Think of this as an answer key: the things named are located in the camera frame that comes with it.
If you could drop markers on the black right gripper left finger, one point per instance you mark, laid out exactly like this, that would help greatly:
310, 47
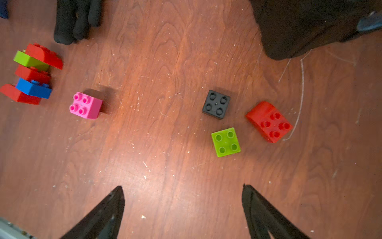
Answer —
103, 221

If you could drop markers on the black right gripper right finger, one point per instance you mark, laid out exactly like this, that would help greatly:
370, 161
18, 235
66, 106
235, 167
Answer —
264, 220

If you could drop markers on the green lego brick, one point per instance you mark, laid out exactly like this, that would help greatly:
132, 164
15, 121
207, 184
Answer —
225, 142
27, 61

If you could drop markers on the pink lego brick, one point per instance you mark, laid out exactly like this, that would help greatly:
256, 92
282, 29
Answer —
85, 106

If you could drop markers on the black small lego brick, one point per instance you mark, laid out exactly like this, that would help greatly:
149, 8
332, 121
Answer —
216, 104

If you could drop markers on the blue lego brick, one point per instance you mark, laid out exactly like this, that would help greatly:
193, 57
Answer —
34, 88

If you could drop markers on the red round lego piece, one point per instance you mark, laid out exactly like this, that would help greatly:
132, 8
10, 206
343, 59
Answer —
269, 122

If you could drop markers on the black plastic toolbox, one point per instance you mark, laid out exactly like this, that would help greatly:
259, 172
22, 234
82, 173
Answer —
291, 28

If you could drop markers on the black work glove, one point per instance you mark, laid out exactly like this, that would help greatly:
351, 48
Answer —
74, 19

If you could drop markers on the aluminium rail frame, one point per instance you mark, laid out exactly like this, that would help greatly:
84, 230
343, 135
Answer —
11, 231

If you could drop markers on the blue handled pliers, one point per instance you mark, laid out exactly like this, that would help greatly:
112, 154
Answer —
3, 9

